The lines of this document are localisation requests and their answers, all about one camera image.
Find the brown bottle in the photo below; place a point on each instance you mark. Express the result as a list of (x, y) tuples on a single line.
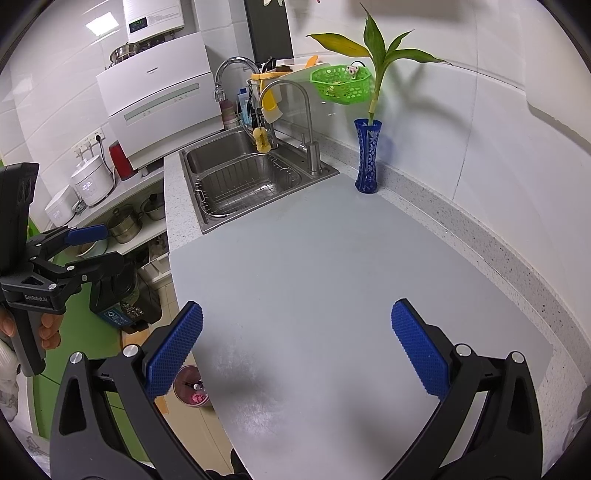
[(229, 115)]

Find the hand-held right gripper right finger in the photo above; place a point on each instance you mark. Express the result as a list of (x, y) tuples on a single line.
[(420, 346)]

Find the small white figurine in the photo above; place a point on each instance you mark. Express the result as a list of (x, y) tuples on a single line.
[(353, 70)]

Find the white dishwasher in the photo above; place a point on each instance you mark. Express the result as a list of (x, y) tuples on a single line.
[(161, 120)]

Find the pink wastebasket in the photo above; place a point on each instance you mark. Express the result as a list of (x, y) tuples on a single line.
[(181, 376)]

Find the blue glass vase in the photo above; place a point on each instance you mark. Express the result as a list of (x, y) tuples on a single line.
[(368, 161)]

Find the lucky bamboo plant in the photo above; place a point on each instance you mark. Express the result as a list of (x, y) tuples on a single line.
[(375, 39)]

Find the stainless steel sink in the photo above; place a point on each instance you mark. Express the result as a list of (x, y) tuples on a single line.
[(217, 154)]

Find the white wall socket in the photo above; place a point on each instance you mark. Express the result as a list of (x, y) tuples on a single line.
[(90, 142)]

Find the small white appliance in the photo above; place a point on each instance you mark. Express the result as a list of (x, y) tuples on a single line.
[(62, 207)]

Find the yellow hanging sponge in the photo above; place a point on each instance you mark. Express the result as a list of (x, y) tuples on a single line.
[(262, 141)]

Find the tall chrome faucet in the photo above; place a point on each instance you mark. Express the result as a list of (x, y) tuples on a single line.
[(226, 64)]

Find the slim gooseneck faucet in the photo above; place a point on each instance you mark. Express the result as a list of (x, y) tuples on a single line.
[(315, 159)]

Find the white open shelf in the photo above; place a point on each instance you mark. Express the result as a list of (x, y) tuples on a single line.
[(138, 184)]

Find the blue white tube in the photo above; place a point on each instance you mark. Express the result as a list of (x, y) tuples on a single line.
[(243, 106)]

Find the black wall panel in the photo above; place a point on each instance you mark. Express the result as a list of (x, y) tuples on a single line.
[(270, 27)]

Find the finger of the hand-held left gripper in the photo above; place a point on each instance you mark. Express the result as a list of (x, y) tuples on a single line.
[(87, 234), (97, 267)]

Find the green kitchen cabinet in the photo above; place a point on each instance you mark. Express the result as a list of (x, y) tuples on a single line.
[(39, 406)]

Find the steel pot with lid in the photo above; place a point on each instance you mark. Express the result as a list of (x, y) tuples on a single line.
[(154, 210), (124, 228)]

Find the white yellow brush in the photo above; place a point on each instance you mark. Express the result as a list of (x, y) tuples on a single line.
[(272, 110)]

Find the white rice cooker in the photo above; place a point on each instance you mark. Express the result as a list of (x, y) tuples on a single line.
[(92, 182)]

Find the yellow hanging rack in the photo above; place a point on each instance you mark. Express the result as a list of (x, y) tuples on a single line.
[(268, 74)]

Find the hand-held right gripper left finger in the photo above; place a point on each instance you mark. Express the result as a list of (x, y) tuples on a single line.
[(178, 346)]

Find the person's left hand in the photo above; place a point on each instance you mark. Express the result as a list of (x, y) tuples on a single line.
[(48, 332)]

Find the orange floor mat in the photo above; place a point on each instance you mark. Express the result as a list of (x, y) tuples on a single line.
[(138, 338)]

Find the white water heater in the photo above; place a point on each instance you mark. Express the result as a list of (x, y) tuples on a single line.
[(152, 16)]

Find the red cup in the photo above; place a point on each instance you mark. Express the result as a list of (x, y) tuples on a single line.
[(122, 161)]

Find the green plastic basket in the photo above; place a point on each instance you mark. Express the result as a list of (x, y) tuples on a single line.
[(341, 92)]

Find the white storage box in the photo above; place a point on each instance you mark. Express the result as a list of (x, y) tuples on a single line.
[(154, 267)]

